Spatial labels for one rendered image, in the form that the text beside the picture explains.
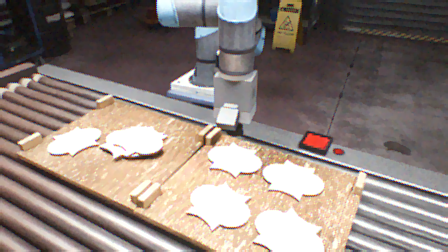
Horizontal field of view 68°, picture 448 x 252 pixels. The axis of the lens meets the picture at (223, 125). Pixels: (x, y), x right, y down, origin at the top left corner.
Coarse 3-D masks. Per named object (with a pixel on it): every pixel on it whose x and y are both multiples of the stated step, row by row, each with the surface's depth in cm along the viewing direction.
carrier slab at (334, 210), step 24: (216, 144) 92; (240, 144) 92; (192, 168) 83; (264, 168) 83; (168, 192) 76; (240, 192) 76; (264, 192) 76; (336, 192) 76; (144, 216) 70; (168, 216) 70; (192, 216) 70; (312, 216) 70; (336, 216) 70; (192, 240) 65; (216, 240) 65; (240, 240) 65; (336, 240) 65
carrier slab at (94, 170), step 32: (64, 128) 99; (96, 128) 99; (160, 128) 99; (192, 128) 99; (32, 160) 86; (64, 160) 86; (96, 160) 86; (128, 160) 86; (160, 160) 86; (96, 192) 76; (128, 192) 76
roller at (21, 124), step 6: (0, 114) 109; (6, 114) 109; (12, 114) 110; (0, 120) 109; (6, 120) 107; (12, 120) 106; (18, 120) 106; (24, 120) 106; (12, 126) 106; (18, 126) 105; (24, 126) 104; (30, 126) 103; (36, 126) 103; (42, 126) 103; (30, 132) 102; (42, 132) 100; (48, 132) 100; (42, 138) 100
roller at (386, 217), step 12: (12, 84) 128; (24, 96) 124; (36, 96) 121; (48, 96) 120; (60, 108) 116; (72, 108) 113; (84, 108) 112; (360, 204) 75; (372, 204) 76; (372, 216) 73; (384, 216) 72; (396, 216) 72; (396, 228) 71; (408, 228) 70; (420, 228) 70; (432, 228) 69; (432, 240) 68; (444, 240) 68
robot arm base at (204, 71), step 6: (198, 60) 131; (204, 60) 129; (210, 60) 129; (198, 66) 132; (204, 66) 130; (210, 66) 130; (198, 72) 132; (204, 72) 131; (210, 72) 130; (198, 78) 132; (204, 78) 131; (210, 78) 131; (204, 84) 132; (210, 84) 132
